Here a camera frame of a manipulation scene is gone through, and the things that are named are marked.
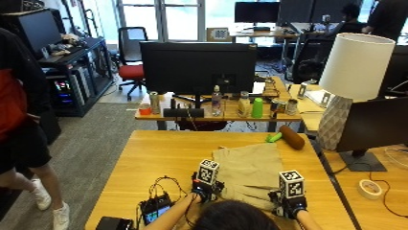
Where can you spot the black monitor on rack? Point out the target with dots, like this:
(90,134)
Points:
(39,32)

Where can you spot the white marker cube left glove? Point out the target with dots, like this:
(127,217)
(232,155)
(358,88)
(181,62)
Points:
(208,172)

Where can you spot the white marker cube right glove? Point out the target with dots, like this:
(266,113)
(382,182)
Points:
(292,184)

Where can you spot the black cylinder speaker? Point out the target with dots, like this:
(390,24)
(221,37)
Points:
(184,112)

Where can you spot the tall silver can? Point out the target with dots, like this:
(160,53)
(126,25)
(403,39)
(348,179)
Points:
(155,103)

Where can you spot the beige cloth garment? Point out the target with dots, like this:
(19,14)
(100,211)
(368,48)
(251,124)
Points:
(251,166)

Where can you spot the black shelf rack with computers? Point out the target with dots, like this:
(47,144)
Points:
(80,73)

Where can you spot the black background monitor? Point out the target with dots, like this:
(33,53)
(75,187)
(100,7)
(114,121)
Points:
(297,11)
(257,12)

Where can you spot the green plastic cup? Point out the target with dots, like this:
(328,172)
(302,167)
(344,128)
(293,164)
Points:
(257,108)

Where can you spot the box with checkerboard print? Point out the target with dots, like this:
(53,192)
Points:
(220,34)

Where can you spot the silver stand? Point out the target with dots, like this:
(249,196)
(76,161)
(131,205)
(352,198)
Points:
(317,94)

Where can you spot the black office chair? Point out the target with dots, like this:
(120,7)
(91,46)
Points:
(313,60)

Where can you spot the white marker cube glove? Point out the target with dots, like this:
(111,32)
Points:
(292,184)
(208,172)

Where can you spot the black device with screen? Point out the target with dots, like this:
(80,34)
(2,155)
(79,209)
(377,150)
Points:
(156,209)

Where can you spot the white table lamp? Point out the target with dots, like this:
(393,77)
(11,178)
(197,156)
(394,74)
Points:
(356,67)

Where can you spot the person's right hand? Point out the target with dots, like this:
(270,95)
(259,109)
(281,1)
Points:
(292,206)

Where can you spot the large black monitor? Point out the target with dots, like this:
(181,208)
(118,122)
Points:
(197,67)

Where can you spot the dark can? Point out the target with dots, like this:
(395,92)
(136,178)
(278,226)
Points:
(277,108)

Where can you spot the orange cup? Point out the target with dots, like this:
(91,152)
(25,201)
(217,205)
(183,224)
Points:
(146,110)

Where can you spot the background wooden desk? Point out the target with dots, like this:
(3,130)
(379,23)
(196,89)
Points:
(264,33)

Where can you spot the white tape roll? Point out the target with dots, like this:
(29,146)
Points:
(370,189)

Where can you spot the black monitor on stand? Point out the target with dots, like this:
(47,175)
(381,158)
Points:
(374,124)

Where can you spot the person's left hand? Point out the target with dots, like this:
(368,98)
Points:
(208,193)

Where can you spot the red office chair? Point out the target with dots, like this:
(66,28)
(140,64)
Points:
(132,72)

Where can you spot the metal cup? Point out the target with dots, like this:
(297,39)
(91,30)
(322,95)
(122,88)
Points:
(292,107)

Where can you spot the black box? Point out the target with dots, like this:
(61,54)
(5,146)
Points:
(114,223)

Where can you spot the clear water bottle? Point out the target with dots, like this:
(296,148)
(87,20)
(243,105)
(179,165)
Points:
(217,102)

